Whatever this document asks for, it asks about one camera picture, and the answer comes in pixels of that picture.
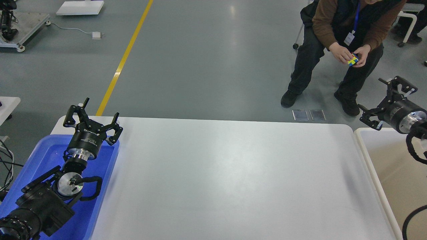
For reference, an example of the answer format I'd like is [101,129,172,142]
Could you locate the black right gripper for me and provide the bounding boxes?
[357,76,426,134]

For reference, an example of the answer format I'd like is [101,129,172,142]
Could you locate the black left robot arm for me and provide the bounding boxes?
[1,98,123,240]

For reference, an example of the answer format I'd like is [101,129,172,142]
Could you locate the white floor power box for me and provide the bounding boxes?
[91,32,102,40]

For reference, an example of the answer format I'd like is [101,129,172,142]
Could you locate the colourful puzzle cube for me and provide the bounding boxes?
[347,53,359,66]

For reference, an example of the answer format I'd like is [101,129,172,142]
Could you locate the blue plastic bin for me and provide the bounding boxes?
[0,134,120,240]

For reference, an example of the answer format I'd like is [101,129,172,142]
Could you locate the black cable bundle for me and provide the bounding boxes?
[0,138,24,202]

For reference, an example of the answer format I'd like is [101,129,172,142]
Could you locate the white floor cable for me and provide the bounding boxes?
[50,23,93,35]

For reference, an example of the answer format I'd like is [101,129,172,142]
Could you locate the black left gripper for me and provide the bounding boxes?
[63,98,123,160]

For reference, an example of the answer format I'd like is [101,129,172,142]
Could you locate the person's left hand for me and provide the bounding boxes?
[352,44,372,67]

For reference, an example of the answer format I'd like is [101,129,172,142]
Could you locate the white side table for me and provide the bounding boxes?
[0,96,21,125]

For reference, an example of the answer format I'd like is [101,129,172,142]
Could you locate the white plastic bin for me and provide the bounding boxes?
[354,128,427,240]

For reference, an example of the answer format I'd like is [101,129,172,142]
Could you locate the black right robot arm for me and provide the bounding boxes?
[354,76,426,240]

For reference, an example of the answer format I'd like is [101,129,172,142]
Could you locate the white chair frame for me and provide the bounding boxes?
[392,0,427,45]

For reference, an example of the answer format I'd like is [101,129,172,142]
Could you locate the white flat board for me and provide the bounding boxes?
[56,0,105,16]

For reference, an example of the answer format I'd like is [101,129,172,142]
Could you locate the right metal floor plate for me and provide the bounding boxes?
[309,109,326,121]

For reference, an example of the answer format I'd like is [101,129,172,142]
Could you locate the seated person dark clothes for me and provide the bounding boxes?
[281,0,407,116]

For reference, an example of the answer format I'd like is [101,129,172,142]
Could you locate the person's right hand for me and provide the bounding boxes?
[329,42,353,64]

